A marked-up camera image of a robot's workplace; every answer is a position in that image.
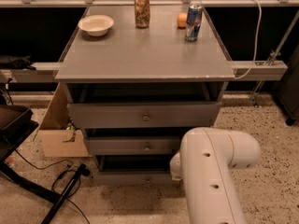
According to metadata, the black object on rail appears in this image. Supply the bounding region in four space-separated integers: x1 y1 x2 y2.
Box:
0 55 36 70

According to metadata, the grey middle drawer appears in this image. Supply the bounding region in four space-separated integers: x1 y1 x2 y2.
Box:
84 136 180 155

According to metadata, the white bowl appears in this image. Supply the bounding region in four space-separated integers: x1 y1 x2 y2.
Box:
78 15 114 37

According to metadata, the grey top drawer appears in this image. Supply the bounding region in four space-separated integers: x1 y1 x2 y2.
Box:
67 102 221 129

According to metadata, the grey drawer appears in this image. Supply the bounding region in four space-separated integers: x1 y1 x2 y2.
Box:
94 154 174 185
67 102 221 129
84 136 180 155

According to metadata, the grey drawer cabinet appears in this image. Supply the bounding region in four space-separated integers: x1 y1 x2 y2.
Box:
54 4 235 185

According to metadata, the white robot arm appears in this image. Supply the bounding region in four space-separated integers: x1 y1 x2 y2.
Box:
170 128 261 224

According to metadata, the black floor cable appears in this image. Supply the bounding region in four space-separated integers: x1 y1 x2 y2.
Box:
13 148 92 224

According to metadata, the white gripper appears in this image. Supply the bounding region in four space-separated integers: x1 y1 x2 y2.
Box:
170 151 182 181

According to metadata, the black stand with base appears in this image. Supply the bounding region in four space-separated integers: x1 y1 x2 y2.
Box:
0 105 92 224

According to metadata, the white cable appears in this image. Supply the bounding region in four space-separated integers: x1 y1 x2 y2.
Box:
233 0 263 80

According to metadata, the grey metal rail beam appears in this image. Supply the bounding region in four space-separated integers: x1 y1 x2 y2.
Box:
0 61 287 83

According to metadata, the orange fruit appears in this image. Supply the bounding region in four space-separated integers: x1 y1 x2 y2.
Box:
177 13 187 28

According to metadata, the brown patterned can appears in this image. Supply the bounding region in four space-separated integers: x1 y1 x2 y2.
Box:
135 0 150 28

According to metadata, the cardboard box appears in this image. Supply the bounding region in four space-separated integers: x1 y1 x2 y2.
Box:
38 85 89 158

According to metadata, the blue silver energy drink can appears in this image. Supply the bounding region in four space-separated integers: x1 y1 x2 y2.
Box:
185 4 203 42

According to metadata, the grey bottom drawer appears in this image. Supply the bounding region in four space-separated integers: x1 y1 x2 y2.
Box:
94 154 174 185

